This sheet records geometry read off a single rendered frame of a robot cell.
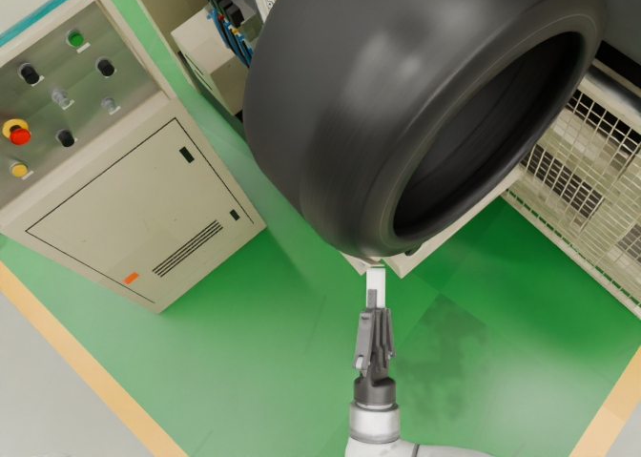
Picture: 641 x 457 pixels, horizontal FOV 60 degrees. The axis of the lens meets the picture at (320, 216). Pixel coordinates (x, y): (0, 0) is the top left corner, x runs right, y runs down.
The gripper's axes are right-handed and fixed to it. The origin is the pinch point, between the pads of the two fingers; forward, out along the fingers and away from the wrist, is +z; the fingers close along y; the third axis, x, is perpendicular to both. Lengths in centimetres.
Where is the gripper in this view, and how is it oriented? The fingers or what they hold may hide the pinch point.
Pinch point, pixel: (376, 287)
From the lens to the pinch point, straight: 101.4
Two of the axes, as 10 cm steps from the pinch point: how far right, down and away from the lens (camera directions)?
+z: 0.1, -10.0, 0.2
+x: 8.5, 0.0, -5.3
